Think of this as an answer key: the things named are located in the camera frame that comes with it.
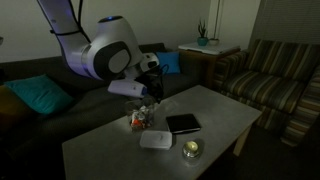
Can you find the teal cushion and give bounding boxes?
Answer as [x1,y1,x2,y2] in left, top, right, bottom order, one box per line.
[3,74,74,116]

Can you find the wooden side table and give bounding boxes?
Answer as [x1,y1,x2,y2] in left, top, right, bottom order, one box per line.
[178,48,242,90]

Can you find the teal pot with plant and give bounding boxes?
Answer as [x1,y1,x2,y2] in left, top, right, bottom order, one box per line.
[196,19,210,47]

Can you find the clear container with snacks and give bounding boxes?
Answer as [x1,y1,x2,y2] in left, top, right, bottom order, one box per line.
[125,96,156,132]

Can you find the dark orange cushion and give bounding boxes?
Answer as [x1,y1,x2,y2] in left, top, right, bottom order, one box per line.
[0,84,34,131]

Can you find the glass candle jar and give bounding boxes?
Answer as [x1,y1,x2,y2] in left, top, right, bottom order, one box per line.
[181,139,202,160]

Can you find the white container lid with button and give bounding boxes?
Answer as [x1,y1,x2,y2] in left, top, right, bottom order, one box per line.
[139,130,174,151]

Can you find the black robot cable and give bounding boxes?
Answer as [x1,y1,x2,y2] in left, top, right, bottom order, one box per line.
[49,0,93,44]

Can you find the dark grey sofa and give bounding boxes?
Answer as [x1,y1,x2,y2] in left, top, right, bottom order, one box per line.
[0,42,208,180]

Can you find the light wooden table leg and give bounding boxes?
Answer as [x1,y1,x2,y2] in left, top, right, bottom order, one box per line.
[232,124,253,157]

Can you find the striped armchair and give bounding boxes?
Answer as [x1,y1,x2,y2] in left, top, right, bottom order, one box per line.
[213,39,320,148]

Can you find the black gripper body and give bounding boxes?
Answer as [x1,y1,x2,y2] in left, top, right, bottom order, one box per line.
[137,68,166,103]

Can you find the black tablet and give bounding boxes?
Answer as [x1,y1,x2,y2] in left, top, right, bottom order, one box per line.
[165,113,202,135]

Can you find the grey window blinds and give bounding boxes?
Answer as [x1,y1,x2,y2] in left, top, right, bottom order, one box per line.
[248,0,320,46]

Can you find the white pot with tall stems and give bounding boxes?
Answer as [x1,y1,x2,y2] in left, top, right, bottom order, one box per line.
[208,0,224,47]

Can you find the white board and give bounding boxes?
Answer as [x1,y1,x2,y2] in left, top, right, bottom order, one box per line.
[177,41,241,56]

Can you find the blue cushion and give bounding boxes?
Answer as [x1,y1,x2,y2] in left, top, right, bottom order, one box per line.
[156,51,182,75]

